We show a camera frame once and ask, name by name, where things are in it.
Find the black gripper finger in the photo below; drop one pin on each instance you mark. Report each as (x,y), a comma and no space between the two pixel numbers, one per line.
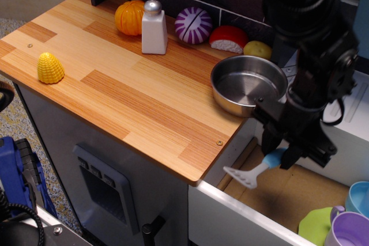
(291,156)
(271,138)

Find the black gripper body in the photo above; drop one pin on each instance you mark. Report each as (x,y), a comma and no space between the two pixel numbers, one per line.
(297,126)

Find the blue handled grey spatula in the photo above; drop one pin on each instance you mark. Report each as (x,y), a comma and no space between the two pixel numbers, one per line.
(249,178)

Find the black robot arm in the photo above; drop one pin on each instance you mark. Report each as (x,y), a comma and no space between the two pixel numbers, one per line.
(327,53)

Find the stainless steel pan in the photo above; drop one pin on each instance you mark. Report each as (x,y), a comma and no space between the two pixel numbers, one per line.
(239,81)

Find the green plastic plate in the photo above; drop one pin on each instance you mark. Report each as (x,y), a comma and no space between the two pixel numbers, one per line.
(315,226)

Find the light blue plastic cup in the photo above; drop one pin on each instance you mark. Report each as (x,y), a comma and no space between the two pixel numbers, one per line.
(357,199)

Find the white toy sink basin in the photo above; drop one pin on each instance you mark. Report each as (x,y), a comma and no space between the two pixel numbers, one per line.
(222,212)

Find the yellow toy potato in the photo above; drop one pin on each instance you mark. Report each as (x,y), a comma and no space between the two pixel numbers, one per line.
(258,49)

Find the purple plastic cup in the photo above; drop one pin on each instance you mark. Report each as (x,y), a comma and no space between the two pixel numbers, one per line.
(347,228)

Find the red white toy cheese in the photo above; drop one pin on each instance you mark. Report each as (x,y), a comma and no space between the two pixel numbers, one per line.
(229,38)

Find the purple striped toy onion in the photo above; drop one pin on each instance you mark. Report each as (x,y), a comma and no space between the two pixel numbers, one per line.
(193,25)

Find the white salt shaker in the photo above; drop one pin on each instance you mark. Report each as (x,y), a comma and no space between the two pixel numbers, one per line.
(154,29)

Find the grey toy dishwasher door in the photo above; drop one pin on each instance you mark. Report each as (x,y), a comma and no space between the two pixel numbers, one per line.
(110,194)

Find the orange toy pumpkin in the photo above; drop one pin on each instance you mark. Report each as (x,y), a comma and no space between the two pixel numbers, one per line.
(128,17)

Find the yellow toy corn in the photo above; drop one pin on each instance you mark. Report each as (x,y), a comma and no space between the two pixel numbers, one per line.
(49,69)

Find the blue black clamp tool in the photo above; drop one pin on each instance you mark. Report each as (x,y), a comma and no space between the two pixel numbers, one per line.
(22,177)

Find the black door handle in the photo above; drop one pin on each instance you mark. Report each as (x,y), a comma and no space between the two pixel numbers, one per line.
(149,231)

